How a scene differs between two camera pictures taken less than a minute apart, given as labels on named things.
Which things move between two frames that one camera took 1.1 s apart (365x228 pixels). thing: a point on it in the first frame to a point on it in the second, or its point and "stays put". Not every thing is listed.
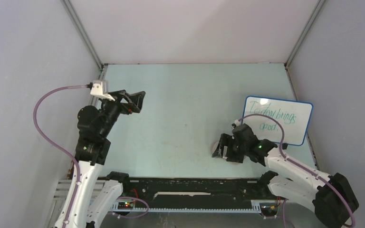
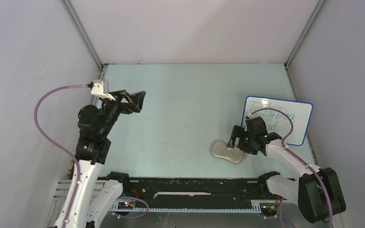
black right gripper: [226, 140] to [236, 132]
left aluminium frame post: [87, 38] stays put
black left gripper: [135, 101] stays put
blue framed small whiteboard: [293, 116] stays put
